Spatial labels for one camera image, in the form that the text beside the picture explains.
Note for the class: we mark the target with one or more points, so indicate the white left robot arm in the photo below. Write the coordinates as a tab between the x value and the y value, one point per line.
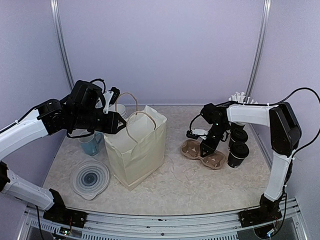
17	140

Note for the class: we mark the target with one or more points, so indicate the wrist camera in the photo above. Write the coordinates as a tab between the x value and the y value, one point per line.
110	98
197	133

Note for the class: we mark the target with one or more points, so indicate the brown pulp cup carrier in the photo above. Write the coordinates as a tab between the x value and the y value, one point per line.
191	149

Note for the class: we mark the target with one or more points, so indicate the aluminium front rail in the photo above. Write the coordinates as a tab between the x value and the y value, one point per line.
212	226

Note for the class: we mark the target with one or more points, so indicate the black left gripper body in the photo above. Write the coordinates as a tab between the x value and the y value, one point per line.
84	119

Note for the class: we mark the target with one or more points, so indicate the wrapped white straws bundle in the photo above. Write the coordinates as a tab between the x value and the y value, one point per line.
241	98

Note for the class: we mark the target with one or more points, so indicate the stack of paper cups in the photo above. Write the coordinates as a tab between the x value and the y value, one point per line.
119	108

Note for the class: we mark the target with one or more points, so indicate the aluminium post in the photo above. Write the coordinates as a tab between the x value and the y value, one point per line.
55	11
260	46

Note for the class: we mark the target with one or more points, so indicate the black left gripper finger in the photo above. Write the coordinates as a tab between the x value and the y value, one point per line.
116	130
118	119

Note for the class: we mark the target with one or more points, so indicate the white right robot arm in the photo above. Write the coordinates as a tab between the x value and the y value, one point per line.
285	134

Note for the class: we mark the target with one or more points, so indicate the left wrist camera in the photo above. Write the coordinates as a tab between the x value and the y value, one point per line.
110	98

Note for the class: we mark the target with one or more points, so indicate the cream paper bag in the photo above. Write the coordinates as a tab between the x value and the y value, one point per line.
139	148

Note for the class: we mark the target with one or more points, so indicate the left aluminium post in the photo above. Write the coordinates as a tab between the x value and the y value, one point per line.
55	11

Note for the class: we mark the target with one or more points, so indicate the black cup lid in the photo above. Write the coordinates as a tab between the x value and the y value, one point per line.
239	150
238	136

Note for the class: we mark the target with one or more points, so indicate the right aluminium post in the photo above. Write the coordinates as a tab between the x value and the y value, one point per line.
260	46

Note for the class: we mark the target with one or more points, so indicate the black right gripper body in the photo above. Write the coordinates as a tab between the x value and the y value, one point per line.
218	130

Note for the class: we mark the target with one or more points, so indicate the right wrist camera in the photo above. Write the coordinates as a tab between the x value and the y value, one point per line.
197	133

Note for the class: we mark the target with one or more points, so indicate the blue glass cup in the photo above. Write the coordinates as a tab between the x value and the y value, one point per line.
91	143

